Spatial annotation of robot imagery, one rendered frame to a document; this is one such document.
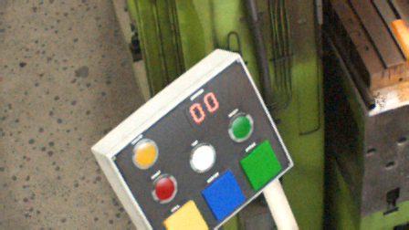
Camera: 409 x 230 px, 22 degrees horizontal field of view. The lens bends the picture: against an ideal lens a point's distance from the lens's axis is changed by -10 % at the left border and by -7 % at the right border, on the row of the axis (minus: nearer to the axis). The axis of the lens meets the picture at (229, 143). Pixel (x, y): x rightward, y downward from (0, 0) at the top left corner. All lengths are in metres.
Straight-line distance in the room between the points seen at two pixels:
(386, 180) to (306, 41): 0.43
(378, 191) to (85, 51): 1.47
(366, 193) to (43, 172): 1.26
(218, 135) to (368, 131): 0.44
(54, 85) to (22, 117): 0.17
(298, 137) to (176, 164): 0.68
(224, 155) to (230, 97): 0.11
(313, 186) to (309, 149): 0.18
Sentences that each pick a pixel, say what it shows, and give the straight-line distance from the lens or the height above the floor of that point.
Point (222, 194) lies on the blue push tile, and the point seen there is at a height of 1.02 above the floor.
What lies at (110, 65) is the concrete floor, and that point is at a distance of 3.81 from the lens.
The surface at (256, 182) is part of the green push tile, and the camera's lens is 2.29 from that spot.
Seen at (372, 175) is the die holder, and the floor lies 0.66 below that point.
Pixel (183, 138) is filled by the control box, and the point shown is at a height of 1.14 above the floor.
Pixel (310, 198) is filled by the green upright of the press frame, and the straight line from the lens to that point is 3.06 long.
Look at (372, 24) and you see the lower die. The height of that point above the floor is 0.99.
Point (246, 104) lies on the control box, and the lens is 2.24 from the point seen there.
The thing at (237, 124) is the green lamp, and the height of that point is 1.10.
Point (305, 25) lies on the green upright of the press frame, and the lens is 2.48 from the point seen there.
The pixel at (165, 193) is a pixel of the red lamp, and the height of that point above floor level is 1.08.
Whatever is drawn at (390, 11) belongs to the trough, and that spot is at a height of 0.99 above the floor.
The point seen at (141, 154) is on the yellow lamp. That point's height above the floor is 1.17.
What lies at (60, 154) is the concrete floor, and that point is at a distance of 3.62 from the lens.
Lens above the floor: 2.90
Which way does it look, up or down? 55 degrees down
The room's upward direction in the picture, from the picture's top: 7 degrees counter-clockwise
